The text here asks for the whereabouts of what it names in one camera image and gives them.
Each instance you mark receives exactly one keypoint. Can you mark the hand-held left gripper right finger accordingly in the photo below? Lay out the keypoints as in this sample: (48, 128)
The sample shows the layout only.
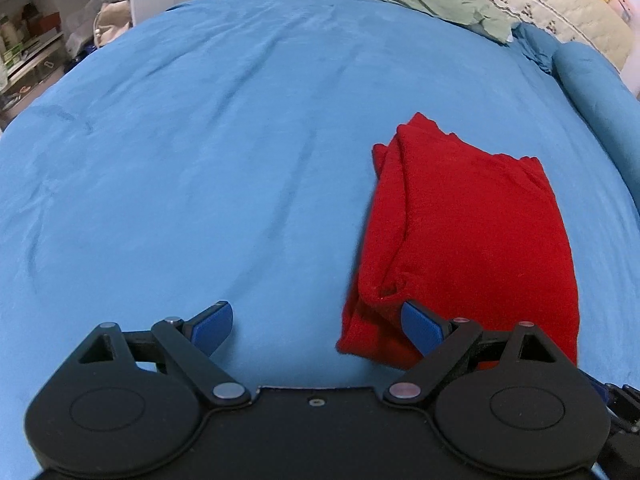
(422, 330)

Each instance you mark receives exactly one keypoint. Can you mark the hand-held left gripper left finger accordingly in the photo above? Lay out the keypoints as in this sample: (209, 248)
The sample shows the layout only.
(212, 327)

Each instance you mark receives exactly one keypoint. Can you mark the red knit sweater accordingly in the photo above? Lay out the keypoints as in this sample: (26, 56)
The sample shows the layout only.
(475, 240)

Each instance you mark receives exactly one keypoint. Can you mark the blue bed sheet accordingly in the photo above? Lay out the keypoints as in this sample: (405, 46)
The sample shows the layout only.
(200, 160)

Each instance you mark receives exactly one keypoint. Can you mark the rolled blue duvet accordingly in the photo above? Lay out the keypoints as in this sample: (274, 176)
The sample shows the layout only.
(595, 90)

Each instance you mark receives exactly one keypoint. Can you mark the cream cloth bag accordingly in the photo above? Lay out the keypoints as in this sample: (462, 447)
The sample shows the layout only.
(112, 20)

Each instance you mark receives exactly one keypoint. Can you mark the green pillow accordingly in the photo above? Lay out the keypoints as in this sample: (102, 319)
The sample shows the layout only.
(430, 0)

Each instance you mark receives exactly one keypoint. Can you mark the cream quilted headboard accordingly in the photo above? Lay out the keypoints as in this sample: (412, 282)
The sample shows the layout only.
(550, 5)

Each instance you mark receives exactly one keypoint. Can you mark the white desk with shelves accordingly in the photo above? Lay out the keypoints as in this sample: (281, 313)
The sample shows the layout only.
(30, 25)

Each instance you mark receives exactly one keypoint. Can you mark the pale pink plush toy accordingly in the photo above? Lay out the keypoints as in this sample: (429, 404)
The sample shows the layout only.
(622, 4)

